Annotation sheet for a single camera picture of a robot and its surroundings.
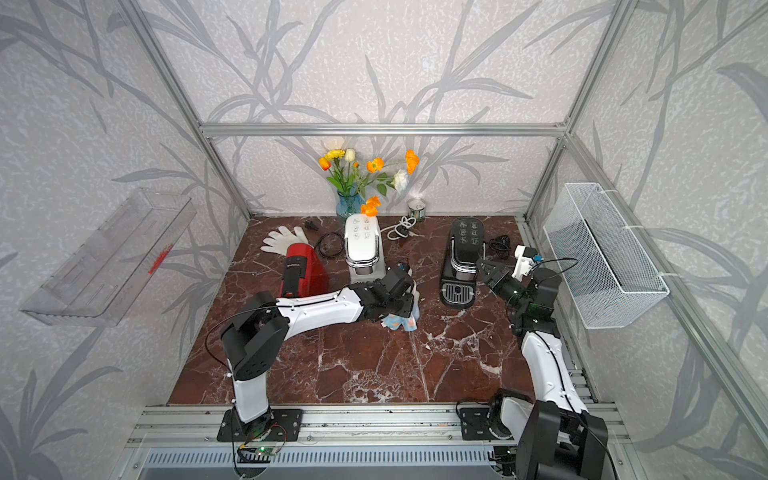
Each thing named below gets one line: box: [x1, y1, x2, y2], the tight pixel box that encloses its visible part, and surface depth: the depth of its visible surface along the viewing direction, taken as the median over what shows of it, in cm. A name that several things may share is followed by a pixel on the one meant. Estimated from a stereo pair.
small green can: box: [408, 200, 426, 222], surface depth 121 cm
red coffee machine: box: [280, 243, 329, 298], surface depth 83 cm
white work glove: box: [260, 226, 314, 256], surface depth 115 cm
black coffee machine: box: [440, 216, 487, 307], surface depth 86 cm
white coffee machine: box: [344, 214, 387, 284], surface depth 86 cm
